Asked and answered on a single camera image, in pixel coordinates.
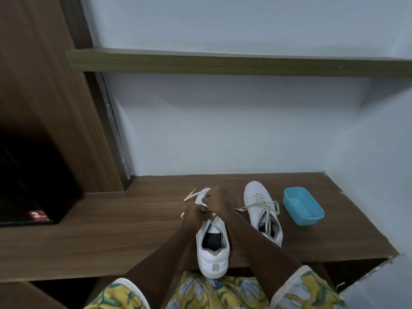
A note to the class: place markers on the person's left hand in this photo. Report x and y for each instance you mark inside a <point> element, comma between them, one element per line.
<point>196,217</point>

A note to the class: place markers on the blue plastic basket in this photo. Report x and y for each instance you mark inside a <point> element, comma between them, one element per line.
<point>304,217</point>

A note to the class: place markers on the wooden wall shelf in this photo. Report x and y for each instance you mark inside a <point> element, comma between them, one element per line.
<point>241,64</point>

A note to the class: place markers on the person's right forearm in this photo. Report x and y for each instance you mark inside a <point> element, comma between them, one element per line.
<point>270,254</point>

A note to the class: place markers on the person's left forearm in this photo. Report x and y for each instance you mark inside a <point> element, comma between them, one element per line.
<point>154,267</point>

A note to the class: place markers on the person's right hand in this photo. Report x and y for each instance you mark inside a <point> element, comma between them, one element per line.
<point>220,201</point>

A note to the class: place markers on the white sneaker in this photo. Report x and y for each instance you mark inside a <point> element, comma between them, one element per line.
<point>254,189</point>
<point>212,263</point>

